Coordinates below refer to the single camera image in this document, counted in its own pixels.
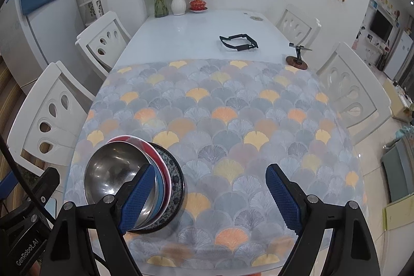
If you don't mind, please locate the white dining chair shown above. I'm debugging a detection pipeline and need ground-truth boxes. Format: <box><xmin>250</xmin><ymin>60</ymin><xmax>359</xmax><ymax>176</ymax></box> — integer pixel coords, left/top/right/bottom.
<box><xmin>8</xmin><ymin>61</ymin><xmax>98</xmax><ymax>176</ymax></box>
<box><xmin>315</xmin><ymin>41</ymin><xmax>392</xmax><ymax>147</ymax></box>
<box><xmin>276</xmin><ymin>4</ymin><xmax>322</xmax><ymax>48</ymax></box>
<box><xmin>75</xmin><ymin>11</ymin><xmax>132</xmax><ymax>78</ymax></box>

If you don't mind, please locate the teal floral plate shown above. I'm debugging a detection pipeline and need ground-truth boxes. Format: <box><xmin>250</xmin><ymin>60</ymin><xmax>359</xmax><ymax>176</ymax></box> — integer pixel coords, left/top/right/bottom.
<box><xmin>142</xmin><ymin>142</ymin><xmax>186</xmax><ymax>234</ymax></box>

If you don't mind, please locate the fan-patterned tablecloth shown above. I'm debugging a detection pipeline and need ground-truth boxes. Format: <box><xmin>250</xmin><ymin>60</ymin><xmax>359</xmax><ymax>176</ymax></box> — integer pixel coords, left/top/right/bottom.
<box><xmin>63</xmin><ymin>59</ymin><xmax>367</xmax><ymax>270</ymax></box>

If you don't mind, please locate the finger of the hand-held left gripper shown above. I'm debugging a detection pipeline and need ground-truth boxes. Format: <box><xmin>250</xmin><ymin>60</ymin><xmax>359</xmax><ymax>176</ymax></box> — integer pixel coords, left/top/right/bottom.
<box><xmin>19</xmin><ymin>167</ymin><xmax>61</xmax><ymax>212</ymax></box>
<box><xmin>0</xmin><ymin>171</ymin><xmax>18</xmax><ymax>199</ymax></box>

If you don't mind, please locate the television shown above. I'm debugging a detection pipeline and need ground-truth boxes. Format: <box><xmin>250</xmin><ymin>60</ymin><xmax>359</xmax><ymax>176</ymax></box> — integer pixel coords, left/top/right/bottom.
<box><xmin>369</xmin><ymin>9</ymin><xmax>393</xmax><ymax>40</ymax></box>

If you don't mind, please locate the white ceramic vase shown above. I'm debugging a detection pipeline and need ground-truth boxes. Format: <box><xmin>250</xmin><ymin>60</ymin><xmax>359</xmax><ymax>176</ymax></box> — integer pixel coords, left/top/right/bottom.
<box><xmin>171</xmin><ymin>0</ymin><xmax>186</xmax><ymax>16</ymax></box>

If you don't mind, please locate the red steel-lined bowl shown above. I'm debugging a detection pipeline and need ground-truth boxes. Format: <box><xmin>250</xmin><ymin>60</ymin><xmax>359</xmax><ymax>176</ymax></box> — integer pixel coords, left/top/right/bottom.
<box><xmin>83</xmin><ymin>143</ymin><xmax>164</xmax><ymax>229</ymax></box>

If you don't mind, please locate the green sofa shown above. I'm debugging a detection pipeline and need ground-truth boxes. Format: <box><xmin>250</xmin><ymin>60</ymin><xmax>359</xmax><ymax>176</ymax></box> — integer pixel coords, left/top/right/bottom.
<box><xmin>382</xmin><ymin>127</ymin><xmax>414</xmax><ymax>203</ymax></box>

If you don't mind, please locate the white corner shelf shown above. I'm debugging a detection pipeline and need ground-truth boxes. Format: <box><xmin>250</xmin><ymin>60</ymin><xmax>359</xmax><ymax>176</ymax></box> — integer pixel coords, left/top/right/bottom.
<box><xmin>79</xmin><ymin>0</ymin><xmax>105</xmax><ymax>27</ymax></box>

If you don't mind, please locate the yellow green board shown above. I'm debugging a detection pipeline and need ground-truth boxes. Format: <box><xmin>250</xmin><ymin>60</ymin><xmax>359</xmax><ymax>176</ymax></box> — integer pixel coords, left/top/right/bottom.
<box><xmin>383</xmin><ymin>198</ymin><xmax>414</xmax><ymax>231</ymax></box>

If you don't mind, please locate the black head strap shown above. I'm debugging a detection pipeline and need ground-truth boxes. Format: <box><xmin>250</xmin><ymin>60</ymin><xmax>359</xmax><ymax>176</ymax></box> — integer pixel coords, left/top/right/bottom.
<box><xmin>219</xmin><ymin>33</ymin><xmax>259</xmax><ymax>52</ymax></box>

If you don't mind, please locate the white cabinet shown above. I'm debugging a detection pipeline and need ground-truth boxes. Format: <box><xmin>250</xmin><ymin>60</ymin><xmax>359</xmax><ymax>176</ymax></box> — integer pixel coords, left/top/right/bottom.
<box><xmin>383</xmin><ymin>27</ymin><xmax>414</xmax><ymax>81</ymax></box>

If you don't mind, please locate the phone stand with wooden base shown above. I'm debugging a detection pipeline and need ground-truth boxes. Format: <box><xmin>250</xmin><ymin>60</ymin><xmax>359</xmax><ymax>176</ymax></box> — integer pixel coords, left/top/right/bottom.
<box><xmin>286</xmin><ymin>42</ymin><xmax>314</xmax><ymax>70</ymax></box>

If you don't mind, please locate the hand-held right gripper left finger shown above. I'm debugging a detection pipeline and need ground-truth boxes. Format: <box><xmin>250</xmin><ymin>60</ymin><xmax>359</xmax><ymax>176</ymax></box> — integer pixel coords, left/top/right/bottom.
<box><xmin>40</xmin><ymin>164</ymin><xmax>156</xmax><ymax>276</ymax></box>

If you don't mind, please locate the white refrigerator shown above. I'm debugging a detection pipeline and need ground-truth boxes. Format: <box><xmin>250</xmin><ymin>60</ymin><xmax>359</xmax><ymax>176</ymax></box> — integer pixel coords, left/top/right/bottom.
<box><xmin>0</xmin><ymin>0</ymin><xmax>98</xmax><ymax>95</ymax></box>

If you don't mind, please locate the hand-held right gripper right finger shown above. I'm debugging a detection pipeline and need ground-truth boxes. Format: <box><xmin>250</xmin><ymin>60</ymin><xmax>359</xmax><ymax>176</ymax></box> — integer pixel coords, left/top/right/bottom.
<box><xmin>265</xmin><ymin>163</ymin><xmax>382</xmax><ymax>276</ymax></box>

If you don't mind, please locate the red lidded teacup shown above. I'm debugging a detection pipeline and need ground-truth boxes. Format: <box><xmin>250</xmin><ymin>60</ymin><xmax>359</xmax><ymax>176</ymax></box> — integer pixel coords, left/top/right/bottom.
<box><xmin>189</xmin><ymin>0</ymin><xmax>208</xmax><ymax>13</ymax></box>

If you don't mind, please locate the wooden bench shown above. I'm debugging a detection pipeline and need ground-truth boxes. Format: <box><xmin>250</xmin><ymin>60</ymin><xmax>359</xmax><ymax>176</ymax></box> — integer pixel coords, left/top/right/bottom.
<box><xmin>383</xmin><ymin>80</ymin><xmax>414</xmax><ymax>121</ymax></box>

